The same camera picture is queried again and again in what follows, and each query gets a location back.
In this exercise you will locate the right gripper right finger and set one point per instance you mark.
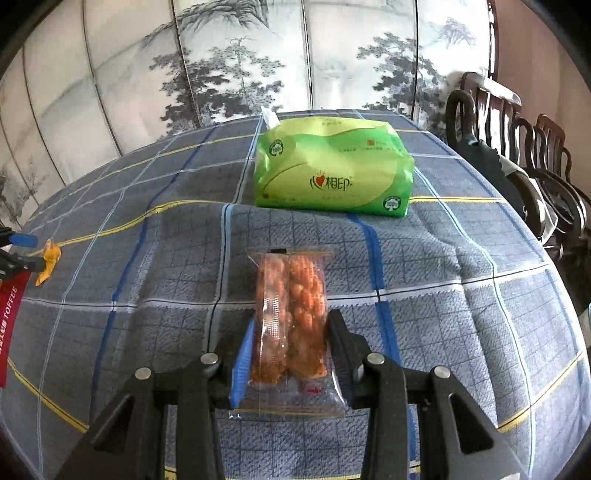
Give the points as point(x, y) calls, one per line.
point(457, 439)

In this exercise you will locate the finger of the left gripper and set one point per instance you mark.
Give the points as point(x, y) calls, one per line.
point(9, 237)
point(12, 265)

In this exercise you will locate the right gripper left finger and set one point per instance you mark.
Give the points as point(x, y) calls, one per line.
point(127, 440)

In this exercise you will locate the orange snack packet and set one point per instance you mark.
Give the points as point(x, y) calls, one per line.
point(51, 256)

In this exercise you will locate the clear peanut snack bag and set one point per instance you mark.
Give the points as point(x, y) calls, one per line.
point(284, 365)

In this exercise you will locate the red gold toffee tin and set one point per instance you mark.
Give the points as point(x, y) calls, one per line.
point(11, 294)

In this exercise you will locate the plaid blue tablecloth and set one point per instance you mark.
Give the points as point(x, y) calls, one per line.
point(164, 252)

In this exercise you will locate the painted folding screen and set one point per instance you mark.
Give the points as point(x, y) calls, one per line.
point(91, 81)

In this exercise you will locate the dark wooden chair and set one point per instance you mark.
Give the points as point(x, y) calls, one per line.
point(485, 125)

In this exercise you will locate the green tissue pack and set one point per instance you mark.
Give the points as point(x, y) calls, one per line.
point(332, 163)

